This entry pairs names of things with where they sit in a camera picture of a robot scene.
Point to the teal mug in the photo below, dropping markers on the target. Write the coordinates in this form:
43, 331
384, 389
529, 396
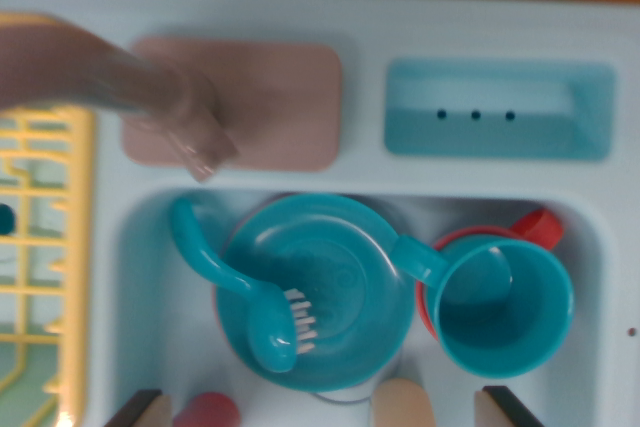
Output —
500, 327

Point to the yellow dish rack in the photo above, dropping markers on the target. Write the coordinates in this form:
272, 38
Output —
82, 247

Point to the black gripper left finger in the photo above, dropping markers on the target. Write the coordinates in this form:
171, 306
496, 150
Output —
145, 412

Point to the teal bowl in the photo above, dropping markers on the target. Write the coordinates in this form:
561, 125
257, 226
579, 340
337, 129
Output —
350, 287

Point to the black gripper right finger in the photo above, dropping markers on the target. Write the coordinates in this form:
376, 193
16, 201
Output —
500, 412

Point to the light blue toy sink unit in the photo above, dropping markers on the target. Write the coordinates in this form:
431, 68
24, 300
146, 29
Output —
360, 7

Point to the red mug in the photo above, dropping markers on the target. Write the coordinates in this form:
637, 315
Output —
540, 227

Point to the teal dish brush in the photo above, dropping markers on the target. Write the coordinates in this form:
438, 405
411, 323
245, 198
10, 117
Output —
200, 252

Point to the cream detergent bottle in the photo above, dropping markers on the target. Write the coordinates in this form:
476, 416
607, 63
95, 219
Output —
402, 407

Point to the teal soap tray recess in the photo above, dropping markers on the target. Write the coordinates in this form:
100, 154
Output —
500, 142

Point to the mauve faucet spout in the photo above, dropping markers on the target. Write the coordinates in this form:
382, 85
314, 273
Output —
150, 82

